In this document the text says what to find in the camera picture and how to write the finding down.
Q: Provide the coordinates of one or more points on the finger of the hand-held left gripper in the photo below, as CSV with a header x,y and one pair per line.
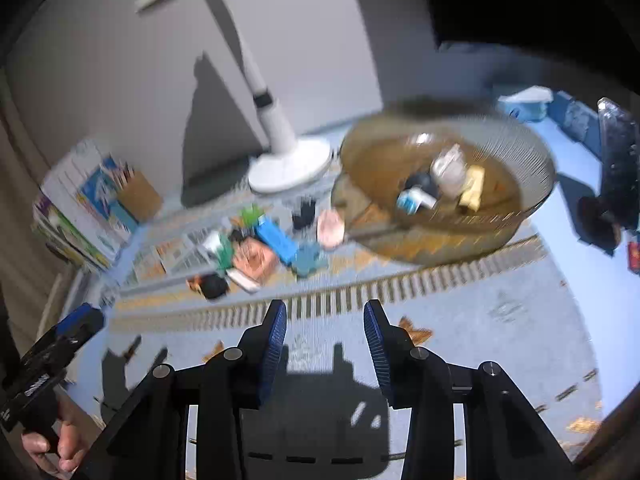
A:
x,y
80,319

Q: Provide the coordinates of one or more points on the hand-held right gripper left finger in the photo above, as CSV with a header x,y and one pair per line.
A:
x,y
272,342

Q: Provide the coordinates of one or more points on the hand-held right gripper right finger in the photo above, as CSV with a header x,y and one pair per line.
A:
x,y
377,352

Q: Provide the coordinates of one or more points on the blue toy brick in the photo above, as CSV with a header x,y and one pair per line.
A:
x,y
275,241

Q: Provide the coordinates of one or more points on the pink toy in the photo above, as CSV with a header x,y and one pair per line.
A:
x,y
330,230

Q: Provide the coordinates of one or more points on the green plastic toy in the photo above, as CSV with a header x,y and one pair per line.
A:
x,y
252,216

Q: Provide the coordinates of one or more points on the black spiky toy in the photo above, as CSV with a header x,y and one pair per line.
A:
x,y
303,217

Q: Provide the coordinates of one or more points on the person's left hand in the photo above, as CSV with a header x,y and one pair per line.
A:
x,y
65,442

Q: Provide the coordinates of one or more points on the white card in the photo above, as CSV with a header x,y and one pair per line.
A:
x,y
242,280

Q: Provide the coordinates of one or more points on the black and orange toy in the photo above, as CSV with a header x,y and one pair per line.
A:
x,y
215,286

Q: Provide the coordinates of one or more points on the orange square tile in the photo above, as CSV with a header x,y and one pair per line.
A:
x,y
255,260

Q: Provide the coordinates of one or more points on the blue-grey gear-shaped toy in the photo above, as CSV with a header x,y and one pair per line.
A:
x,y
310,260

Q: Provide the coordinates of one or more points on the blue patterned table mat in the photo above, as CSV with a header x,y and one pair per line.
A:
x,y
475,310

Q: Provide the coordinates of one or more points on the white and green toy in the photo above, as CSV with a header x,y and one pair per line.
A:
x,y
215,242

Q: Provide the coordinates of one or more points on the stack of colourful books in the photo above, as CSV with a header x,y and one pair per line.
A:
x,y
75,200

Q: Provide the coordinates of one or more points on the beige curtain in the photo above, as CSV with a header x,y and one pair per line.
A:
x,y
20,210

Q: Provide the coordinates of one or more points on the blue and white toy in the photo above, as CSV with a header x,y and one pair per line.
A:
x,y
407,201

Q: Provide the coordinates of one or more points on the small black round toy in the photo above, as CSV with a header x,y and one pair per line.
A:
x,y
422,181

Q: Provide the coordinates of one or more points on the white desk lamp base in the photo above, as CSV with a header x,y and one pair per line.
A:
x,y
290,165

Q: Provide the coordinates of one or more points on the yellow toy block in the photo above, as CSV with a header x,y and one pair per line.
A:
x,y
472,187

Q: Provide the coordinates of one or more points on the small red object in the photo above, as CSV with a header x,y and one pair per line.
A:
x,y
634,257

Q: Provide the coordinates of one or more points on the blue tissue pack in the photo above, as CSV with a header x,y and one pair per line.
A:
x,y
525,102

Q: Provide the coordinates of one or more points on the blue box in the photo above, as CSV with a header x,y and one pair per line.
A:
x,y
575,117

